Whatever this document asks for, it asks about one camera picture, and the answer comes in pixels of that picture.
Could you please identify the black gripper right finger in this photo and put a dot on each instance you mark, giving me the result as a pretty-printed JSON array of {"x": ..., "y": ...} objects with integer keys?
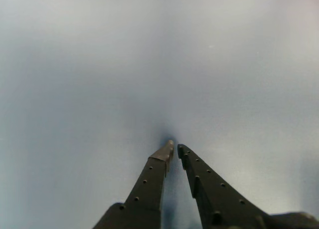
[{"x": 216, "y": 201}]

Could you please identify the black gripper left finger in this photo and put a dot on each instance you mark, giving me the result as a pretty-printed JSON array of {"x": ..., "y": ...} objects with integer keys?
[{"x": 144, "y": 189}]

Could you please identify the dark blue-grey mat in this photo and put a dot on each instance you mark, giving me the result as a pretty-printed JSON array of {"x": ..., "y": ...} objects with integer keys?
[{"x": 99, "y": 89}]

